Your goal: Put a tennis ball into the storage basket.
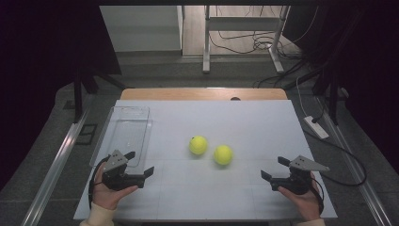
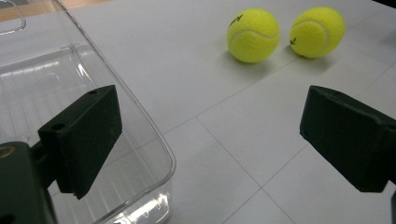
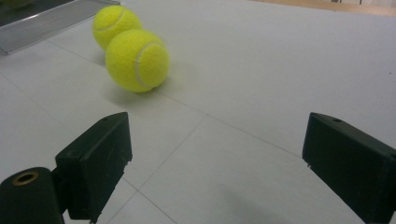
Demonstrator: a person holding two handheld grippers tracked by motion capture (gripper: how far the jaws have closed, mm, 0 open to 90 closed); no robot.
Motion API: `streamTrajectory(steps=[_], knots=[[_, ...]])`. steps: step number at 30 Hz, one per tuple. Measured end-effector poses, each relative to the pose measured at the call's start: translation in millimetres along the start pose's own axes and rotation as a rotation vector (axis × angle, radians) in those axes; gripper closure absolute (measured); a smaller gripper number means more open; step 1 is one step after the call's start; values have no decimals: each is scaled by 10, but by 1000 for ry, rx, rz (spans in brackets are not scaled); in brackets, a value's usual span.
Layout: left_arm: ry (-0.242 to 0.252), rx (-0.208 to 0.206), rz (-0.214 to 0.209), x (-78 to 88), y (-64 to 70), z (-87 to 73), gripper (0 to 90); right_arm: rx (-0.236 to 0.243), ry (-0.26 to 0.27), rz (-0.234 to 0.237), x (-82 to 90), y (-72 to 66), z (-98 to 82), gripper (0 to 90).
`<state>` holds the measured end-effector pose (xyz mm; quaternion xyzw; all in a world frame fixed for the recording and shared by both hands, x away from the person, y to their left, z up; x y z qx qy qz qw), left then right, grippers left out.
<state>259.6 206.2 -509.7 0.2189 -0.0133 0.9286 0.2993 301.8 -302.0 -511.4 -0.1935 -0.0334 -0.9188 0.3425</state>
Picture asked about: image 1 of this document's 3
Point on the black curtain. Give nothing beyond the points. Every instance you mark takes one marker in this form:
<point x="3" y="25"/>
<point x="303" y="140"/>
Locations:
<point x="37" y="62"/>
<point x="370" y="62"/>

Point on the white cabinet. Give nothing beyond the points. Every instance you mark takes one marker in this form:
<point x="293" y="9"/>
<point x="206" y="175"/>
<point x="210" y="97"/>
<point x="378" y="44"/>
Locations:
<point x="141" y="28"/>

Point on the aluminium floor rail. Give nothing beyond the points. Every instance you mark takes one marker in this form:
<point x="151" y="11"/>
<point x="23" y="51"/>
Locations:
<point x="354" y="169"/>
<point x="56" y="166"/>

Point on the clear plastic tray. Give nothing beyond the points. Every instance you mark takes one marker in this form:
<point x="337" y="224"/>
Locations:
<point x="131" y="132"/>

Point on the black metal stand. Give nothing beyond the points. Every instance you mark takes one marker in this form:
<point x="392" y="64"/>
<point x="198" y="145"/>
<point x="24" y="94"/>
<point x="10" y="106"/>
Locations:
<point x="77" y="94"/>
<point x="333" y="100"/>

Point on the dark floor socket cover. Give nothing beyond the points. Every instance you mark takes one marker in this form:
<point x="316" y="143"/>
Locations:
<point x="87" y="134"/>

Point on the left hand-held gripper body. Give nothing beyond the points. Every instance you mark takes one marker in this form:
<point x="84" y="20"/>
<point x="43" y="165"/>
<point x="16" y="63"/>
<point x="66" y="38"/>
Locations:
<point x="120" y="180"/>

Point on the person's left hand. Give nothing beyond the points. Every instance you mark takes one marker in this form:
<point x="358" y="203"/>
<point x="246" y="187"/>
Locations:
<point x="108" y="196"/>

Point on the white metal stand frame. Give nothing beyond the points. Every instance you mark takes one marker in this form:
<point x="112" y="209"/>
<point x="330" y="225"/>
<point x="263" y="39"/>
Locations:
<point x="206" y="37"/>

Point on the person's right hand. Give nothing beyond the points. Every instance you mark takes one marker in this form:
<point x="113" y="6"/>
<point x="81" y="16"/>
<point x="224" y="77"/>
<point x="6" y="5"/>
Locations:
<point x="302" y="204"/>

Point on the white power strip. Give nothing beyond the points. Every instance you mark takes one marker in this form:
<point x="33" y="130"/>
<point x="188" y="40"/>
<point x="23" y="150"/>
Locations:
<point x="316" y="127"/>

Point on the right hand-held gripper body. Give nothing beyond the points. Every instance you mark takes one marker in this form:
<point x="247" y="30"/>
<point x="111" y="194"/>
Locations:
<point x="296" y="182"/>

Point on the yellow tennis ball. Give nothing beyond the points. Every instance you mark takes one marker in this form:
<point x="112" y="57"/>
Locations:
<point x="198" y="145"/>
<point x="223" y="155"/>

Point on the white board mat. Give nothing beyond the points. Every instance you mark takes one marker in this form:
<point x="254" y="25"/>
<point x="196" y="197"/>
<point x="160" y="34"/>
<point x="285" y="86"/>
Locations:
<point x="194" y="194"/>

